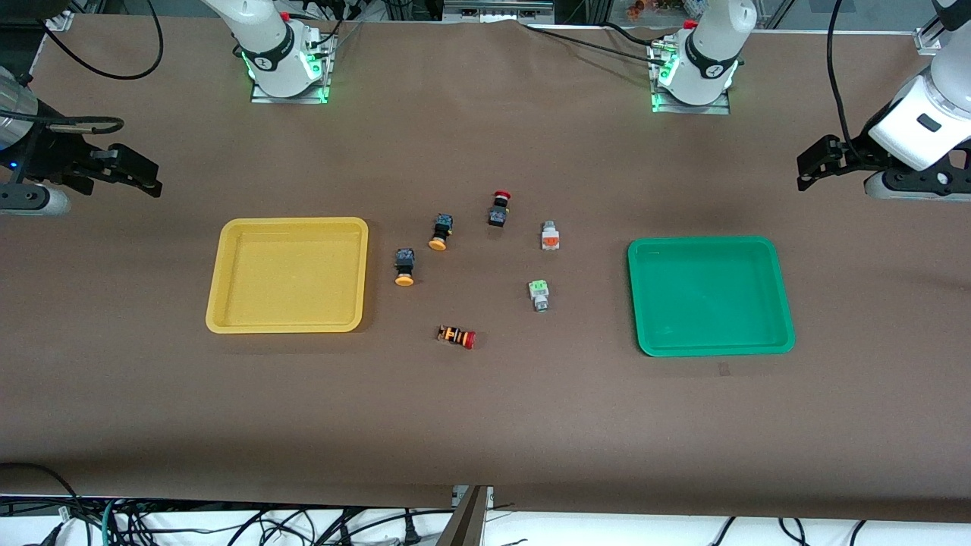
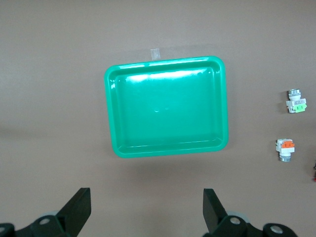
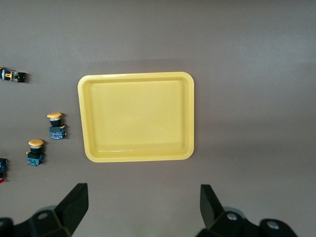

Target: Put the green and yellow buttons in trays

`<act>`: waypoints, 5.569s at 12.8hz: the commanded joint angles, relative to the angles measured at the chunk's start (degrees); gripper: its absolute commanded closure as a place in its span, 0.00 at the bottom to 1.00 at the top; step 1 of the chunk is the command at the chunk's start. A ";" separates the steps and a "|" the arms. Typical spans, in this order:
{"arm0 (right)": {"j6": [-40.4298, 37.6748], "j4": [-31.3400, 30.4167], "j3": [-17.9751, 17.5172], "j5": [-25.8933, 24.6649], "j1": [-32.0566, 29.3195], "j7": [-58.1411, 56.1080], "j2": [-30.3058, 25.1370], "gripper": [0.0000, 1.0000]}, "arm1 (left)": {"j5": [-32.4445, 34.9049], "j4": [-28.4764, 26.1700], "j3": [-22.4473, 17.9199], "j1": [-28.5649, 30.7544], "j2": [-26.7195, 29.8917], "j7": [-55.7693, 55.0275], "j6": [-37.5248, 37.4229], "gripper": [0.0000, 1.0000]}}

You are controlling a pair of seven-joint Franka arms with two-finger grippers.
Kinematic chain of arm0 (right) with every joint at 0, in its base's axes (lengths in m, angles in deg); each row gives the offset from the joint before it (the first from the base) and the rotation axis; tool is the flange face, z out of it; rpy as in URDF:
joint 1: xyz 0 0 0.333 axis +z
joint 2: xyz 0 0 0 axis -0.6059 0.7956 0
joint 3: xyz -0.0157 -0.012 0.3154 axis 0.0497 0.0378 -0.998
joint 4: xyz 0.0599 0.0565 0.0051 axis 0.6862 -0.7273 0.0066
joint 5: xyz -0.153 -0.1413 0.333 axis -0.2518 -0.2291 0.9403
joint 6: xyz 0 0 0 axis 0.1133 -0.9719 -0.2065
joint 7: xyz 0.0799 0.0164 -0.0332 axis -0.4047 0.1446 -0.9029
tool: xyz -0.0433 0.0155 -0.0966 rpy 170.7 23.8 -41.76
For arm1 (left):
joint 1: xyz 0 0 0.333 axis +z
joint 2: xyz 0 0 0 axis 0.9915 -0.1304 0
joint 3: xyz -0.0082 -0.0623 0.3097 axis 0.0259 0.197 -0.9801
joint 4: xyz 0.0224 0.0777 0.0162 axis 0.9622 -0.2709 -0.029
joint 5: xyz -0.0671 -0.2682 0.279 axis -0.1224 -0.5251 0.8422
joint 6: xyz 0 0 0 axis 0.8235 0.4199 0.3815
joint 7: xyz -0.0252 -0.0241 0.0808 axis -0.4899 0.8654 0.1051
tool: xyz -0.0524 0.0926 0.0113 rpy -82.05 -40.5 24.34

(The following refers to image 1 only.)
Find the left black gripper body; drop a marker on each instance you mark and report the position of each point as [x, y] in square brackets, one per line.
[856, 151]

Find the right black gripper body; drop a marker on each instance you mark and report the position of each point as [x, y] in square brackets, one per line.
[57, 154]

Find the yellow cap push button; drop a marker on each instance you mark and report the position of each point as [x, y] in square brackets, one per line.
[404, 267]
[440, 231]

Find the white orange push button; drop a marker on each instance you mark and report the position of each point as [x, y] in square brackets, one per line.
[550, 236]

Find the green white push button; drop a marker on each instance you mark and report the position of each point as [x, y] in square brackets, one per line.
[538, 295]

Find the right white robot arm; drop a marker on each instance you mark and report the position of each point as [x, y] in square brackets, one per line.
[273, 45]

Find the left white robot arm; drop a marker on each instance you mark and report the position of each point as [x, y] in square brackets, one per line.
[709, 53]

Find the yellow plastic tray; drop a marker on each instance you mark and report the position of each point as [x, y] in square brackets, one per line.
[288, 274]

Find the green plastic tray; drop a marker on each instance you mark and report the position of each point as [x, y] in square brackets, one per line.
[710, 296]

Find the red mushroom button black body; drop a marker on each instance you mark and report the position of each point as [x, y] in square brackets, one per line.
[499, 208]

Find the red button orange striped body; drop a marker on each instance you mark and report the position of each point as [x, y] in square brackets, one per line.
[457, 337]

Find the brown paper table cover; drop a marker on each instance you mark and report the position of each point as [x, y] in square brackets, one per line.
[485, 409]

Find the metal table corner bracket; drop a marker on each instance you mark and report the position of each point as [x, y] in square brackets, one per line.
[61, 20]
[929, 42]

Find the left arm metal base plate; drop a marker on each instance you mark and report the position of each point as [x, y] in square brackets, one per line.
[664, 102]

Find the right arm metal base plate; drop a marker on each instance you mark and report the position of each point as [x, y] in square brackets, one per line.
[318, 87]

